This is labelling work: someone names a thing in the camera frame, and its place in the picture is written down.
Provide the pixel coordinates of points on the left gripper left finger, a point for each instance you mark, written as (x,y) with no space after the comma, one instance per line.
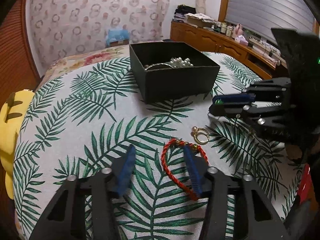
(64,216)

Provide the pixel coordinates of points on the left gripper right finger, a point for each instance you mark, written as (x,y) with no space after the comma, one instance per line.
(254,215)

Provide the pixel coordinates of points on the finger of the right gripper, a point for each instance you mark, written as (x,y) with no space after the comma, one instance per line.
(249,98)
(245,111)

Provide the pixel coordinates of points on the green gem pendant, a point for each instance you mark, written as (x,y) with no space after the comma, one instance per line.
(219,102)

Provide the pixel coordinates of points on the black jewelry box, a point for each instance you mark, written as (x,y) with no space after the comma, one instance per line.
(192,72)

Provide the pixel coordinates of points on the person's right hand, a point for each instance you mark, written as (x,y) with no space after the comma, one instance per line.
(293,152)

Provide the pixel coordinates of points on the pink tissue box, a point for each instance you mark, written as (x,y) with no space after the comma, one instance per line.
(241,40)

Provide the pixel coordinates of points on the wooden sideboard cabinet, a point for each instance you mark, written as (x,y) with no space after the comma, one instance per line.
(210,41)

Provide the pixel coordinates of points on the cardboard box with papers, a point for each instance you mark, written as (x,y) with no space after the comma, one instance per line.
(199,20)

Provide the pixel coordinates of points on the grey window blind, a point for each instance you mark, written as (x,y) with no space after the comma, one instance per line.
(260,16)

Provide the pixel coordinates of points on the palm leaf tablecloth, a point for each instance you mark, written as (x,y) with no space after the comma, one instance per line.
(79,122)

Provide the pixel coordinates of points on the stack of clothes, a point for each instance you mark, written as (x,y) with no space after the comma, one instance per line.
(181,11)

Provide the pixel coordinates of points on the yellow plush toy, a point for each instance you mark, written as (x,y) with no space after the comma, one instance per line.
(12,115)

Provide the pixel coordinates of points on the blue bag on box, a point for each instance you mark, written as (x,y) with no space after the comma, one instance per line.
(116,35)

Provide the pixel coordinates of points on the floral bed cover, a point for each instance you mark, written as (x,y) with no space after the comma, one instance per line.
(71,63)

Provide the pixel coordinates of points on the wooden louvered wardrobe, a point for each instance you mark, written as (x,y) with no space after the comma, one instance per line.
(17,69)

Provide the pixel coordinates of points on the pink circle pattern curtain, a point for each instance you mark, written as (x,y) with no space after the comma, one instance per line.
(61,28)

